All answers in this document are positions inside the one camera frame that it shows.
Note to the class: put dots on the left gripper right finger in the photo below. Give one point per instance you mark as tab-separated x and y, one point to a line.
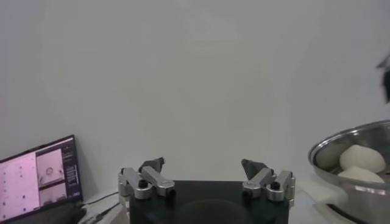
263	176

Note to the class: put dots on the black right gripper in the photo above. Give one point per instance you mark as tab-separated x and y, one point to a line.
387	85

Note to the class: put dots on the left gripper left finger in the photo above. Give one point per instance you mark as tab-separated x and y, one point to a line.
152	176

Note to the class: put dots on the white steamed baozi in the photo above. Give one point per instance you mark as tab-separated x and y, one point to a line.
362	158
361	176

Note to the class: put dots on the stainless steel steamer basket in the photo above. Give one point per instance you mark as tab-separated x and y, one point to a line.
365	201

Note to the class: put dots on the grey usb hub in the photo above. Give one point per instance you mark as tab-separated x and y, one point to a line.
103	217

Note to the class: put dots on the black laptop with mouse beside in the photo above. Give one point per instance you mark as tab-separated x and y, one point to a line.
30	182

